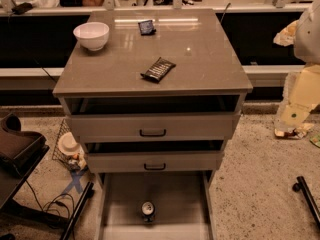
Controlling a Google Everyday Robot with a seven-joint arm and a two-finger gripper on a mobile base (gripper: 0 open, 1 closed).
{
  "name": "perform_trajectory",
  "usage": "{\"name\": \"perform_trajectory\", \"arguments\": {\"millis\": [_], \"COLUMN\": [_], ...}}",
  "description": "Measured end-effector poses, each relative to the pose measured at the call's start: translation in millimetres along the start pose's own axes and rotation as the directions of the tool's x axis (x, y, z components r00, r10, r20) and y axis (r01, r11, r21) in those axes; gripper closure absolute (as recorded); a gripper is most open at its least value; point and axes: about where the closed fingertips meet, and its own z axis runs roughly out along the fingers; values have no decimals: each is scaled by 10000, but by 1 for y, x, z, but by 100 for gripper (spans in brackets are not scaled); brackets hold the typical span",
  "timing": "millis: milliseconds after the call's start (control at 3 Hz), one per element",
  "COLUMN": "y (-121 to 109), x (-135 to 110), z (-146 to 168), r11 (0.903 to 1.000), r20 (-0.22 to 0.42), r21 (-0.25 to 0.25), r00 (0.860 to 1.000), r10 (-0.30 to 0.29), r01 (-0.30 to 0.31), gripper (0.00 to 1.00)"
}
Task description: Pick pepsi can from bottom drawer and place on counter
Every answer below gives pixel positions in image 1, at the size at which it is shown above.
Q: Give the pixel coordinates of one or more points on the bottom grey drawer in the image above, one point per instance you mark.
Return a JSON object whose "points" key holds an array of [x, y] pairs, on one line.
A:
{"points": [[182, 202]]}

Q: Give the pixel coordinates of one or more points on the wire basket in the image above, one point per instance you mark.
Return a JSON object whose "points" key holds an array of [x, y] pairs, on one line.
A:
{"points": [[76, 162]]}

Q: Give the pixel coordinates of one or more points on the crumpled snack wrapper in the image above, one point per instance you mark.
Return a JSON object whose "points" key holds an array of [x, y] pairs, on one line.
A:
{"points": [[284, 131]]}

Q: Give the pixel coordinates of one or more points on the black device on ledge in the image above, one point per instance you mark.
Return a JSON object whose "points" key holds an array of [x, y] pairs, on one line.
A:
{"points": [[22, 8]]}

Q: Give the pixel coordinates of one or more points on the black bar left floor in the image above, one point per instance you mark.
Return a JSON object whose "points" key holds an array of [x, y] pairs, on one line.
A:
{"points": [[87, 193]]}

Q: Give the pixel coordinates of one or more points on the black bar right floor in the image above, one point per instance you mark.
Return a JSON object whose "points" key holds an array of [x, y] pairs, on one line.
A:
{"points": [[301, 185]]}

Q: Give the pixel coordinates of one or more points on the black striped snack bar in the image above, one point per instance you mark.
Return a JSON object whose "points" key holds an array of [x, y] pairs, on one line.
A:
{"points": [[158, 70]]}

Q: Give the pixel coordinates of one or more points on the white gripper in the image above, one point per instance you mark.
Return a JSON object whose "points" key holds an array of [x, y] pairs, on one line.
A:
{"points": [[308, 39]]}

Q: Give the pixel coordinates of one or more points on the white bowl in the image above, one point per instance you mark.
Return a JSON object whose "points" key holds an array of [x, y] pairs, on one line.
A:
{"points": [[92, 35]]}

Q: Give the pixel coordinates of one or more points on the dark blue snack packet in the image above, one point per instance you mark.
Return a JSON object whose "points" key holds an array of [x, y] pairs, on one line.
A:
{"points": [[146, 27]]}

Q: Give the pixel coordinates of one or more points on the pepsi can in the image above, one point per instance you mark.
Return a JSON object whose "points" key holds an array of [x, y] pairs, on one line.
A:
{"points": [[148, 211]]}

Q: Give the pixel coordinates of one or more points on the dark office chair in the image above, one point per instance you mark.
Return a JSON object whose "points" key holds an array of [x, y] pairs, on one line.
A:
{"points": [[20, 152]]}

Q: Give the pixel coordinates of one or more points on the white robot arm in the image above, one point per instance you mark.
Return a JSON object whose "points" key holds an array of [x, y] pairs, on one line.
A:
{"points": [[304, 34]]}

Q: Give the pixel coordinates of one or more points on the middle grey drawer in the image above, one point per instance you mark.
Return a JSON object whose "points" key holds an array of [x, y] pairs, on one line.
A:
{"points": [[155, 156]]}

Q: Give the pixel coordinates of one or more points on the top grey drawer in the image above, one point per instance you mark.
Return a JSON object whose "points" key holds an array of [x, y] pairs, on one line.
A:
{"points": [[171, 118]]}

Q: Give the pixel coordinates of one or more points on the grey drawer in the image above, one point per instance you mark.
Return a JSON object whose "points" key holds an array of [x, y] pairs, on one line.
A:
{"points": [[171, 118], [155, 156], [182, 202]]}

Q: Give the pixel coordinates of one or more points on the black bar floor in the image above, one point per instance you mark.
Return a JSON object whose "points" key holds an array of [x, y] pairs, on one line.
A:
{"points": [[87, 193], [301, 185]]}

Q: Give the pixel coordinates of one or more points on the green packet on floor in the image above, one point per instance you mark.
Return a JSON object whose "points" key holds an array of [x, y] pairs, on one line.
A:
{"points": [[315, 140]]}

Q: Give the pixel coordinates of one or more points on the grey drawer cabinet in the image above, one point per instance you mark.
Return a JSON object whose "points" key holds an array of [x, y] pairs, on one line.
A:
{"points": [[193, 39]]}

